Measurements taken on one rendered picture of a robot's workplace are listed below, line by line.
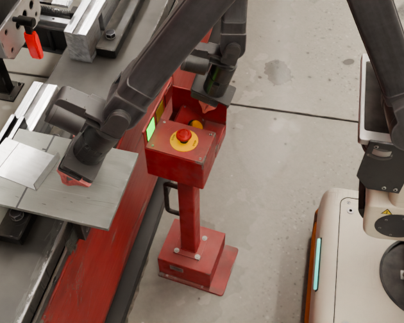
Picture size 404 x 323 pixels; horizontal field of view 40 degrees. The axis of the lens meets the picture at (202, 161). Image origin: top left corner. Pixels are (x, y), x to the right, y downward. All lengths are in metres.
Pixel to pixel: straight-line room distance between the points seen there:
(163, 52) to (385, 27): 0.31
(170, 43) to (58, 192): 0.43
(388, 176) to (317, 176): 1.15
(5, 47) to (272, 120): 1.63
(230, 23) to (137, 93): 0.43
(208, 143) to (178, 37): 0.65
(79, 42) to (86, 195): 0.51
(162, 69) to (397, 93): 0.35
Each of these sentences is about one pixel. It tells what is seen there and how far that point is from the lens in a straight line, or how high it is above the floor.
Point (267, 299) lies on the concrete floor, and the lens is 2.08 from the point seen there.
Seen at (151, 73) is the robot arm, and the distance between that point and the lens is 0.86.
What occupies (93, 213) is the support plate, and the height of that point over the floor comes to 1.00.
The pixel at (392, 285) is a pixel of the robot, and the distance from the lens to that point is 1.88.
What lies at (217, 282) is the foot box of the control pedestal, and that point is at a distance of 2.08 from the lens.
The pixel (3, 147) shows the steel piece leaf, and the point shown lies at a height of 1.00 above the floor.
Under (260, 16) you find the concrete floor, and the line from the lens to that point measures 3.02.
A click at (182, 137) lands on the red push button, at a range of 1.41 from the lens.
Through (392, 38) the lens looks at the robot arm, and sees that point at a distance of 0.83.
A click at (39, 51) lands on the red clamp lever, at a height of 1.18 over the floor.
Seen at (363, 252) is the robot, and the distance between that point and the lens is 1.90.
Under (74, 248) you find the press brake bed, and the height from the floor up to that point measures 0.76.
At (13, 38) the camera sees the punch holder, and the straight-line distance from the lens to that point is 1.10.
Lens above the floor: 1.91
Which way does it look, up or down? 54 degrees down
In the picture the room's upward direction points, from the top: straight up
